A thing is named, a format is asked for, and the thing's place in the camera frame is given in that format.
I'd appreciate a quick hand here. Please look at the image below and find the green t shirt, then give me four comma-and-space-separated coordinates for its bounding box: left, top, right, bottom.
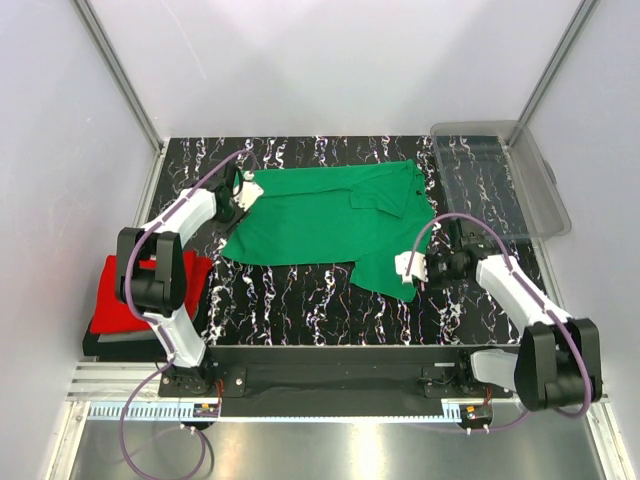
222, 160, 435, 302

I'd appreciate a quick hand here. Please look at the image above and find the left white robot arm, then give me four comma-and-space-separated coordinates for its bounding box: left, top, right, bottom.
115, 164, 263, 396

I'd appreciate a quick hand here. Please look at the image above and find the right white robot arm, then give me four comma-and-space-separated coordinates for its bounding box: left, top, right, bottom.
397, 213, 602, 418

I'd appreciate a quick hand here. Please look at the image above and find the black marbled table mat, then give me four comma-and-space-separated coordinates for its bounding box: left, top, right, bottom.
149, 136, 519, 346

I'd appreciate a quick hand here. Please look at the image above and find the clear plastic bin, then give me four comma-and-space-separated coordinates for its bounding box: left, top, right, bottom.
430, 120, 571, 240

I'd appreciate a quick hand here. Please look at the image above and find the grey folded t shirt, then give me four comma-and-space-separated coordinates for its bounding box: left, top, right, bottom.
97, 329, 157, 344

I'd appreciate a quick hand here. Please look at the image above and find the red folded t shirt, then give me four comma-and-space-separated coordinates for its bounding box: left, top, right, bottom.
90, 251, 213, 334

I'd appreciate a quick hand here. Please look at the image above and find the black folded t shirt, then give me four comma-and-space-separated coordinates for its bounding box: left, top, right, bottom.
82, 325, 166, 362

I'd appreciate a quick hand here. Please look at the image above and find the left orange connector box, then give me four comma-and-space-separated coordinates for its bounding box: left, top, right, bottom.
193, 403, 221, 418

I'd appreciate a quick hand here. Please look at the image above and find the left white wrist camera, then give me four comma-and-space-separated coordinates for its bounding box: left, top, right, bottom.
234, 171, 264, 211

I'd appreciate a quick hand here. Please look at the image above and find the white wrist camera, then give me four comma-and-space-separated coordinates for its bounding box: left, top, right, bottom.
394, 251, 428, 284
234, 171, 264, 211

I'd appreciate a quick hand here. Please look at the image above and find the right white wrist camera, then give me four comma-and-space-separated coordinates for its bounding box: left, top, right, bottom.
394, 251, 428, 284

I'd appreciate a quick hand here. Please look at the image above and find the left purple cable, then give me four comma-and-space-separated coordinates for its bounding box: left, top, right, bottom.
121, 149, 259, 476

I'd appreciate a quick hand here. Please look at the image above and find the purple cable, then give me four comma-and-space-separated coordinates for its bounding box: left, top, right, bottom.
407, 213, 604, 434
121, 149, 259, 476

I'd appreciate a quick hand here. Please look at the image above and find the left aluminium frame post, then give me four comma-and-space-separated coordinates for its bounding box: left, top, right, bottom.
71, 0, 164, 155

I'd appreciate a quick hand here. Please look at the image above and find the aluminium frame post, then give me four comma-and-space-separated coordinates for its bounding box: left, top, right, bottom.
71, 0, 164, 155
507, 0, 601, 146

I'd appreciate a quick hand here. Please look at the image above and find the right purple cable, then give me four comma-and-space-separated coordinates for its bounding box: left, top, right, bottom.
407, 213, 604, 434

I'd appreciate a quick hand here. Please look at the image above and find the aluminium frame rail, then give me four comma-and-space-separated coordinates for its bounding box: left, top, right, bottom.
67, 362, 611, 401

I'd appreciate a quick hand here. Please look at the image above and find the right aluminium frame post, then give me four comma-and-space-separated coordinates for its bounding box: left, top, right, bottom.
507, 0, 601, 146

